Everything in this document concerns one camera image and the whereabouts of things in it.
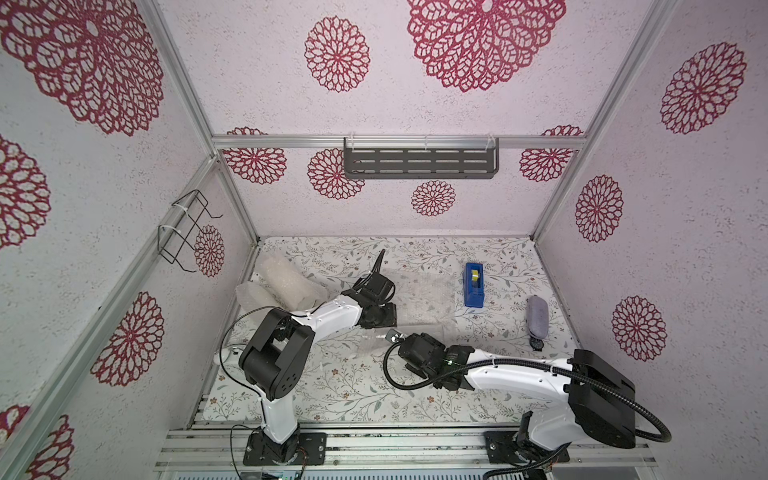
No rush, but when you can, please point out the white alarm clock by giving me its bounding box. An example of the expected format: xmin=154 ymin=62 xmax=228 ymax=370
xmin=214 ymin=344 xmax=243 ymax=368

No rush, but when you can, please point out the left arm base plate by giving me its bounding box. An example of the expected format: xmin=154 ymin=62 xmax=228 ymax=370
xmin=243 ymin=429 xmax=328 ymax=467

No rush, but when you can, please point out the clear bubble wrap sheet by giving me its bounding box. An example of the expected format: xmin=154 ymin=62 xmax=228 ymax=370
xmin=381 ymin=267 xmax=460 ymax=345

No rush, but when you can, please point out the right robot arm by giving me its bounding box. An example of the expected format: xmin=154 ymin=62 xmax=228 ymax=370
xmin=382 ymin=329 xmax=672 ymax=479

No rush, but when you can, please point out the grey slotted wall shelf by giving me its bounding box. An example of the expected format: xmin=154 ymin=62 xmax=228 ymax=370
xmin=342 ymin=138 xmax=499 ymax=180

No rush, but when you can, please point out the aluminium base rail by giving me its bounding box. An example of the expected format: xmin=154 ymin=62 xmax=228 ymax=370
xmin=151 ymin=423 xmax=658 ymax=478

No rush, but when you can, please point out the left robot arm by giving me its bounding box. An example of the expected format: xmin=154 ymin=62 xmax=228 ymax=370
xmin=217 ymin=251 xmax=397 ymax=467

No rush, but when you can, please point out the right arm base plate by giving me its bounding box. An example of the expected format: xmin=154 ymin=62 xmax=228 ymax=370
xmin=483 ymin=430 xmax=570 ymax=466

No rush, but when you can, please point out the blue tape dispenser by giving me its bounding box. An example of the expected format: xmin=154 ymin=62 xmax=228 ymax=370
xmin=463 ymin=262 xmax=485 ymax=309

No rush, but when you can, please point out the black wire wall rack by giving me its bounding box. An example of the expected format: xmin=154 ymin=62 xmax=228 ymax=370
xmin=155 ymin=189 xmax=223 ymax=274

